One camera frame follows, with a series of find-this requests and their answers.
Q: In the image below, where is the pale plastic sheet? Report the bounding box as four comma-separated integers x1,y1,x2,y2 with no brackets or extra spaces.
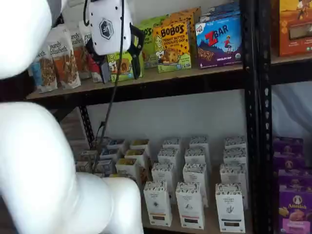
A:
272,81,312,141

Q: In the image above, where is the red label granola bag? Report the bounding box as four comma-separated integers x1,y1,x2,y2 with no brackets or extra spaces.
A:
79,21,103,82

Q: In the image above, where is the black power cord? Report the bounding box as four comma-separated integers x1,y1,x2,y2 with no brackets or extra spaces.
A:
95,120,106,149

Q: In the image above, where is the white pasta box grey strip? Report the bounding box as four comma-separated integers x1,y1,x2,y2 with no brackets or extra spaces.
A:
215,183,246,233
219,162,248,210
223,148,247,166
224,136,247,151

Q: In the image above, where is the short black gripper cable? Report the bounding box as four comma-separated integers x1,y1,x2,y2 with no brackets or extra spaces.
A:
82,0,90,27

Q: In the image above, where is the purely elizabeth yellow cereal box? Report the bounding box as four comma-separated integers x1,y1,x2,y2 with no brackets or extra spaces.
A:
130,139,150,153
115,158,149,183
124,149,148,169

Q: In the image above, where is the green Bobo's apple pie box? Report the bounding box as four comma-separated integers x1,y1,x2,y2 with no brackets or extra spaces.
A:
140,14,169,29
106,51,144,82
138,23,156,70

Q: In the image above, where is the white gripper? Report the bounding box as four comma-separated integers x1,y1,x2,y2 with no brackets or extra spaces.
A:
85,0,145,84

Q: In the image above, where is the purple Annie's box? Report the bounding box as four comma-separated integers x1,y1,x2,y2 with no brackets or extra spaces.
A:
272,136,305,154
278,191,312,234
273,152,307,173
277,169,312,193

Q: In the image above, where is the orange snack box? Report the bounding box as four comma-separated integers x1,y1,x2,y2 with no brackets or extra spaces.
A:
277,0,312,57

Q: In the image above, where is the blue Z Bar box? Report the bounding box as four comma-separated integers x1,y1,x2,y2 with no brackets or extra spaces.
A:
207,0,241,9
202,5,241,18
195,11,243,70

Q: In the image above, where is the white illustrated book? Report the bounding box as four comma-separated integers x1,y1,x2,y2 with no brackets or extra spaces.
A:
143,181,173,226

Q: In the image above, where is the white pasta box pink strip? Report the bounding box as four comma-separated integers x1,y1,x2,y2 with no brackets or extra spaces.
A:
175,182,205,230
182,162,209,208
189,136,211,153
184,148,211,171

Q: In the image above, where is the green oatmeal cereal box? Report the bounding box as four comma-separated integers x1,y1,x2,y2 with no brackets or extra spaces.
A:
79,150,98,161
75,160,93,173

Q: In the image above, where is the orange label granola bag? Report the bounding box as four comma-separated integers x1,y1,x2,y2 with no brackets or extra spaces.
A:
45,24,81,90
69,23,92,80

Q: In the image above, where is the white pasta box yellow strip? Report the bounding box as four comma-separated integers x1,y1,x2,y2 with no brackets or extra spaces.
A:
151,162,176,204
162,137,182,153
157,148,180,171

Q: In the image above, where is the yellow Bobo's peanut butter box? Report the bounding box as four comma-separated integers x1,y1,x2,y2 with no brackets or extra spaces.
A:
152,20,192,73
170,6,202,49
162,13,195,61

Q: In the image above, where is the dark brown furniture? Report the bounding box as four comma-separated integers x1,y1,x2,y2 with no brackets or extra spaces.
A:
0,72,34,103

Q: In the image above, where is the black metal shelf rack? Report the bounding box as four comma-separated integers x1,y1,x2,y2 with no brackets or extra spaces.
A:
25,0,260,234
255,0,312,234

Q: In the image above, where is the blue flax plus cereal box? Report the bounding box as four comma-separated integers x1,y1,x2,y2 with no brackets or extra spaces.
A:
106,138,125,150
94,158,115,175
99,148,120,160

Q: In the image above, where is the blue label granola bag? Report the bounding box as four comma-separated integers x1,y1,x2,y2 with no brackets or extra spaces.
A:
28,42,59,94

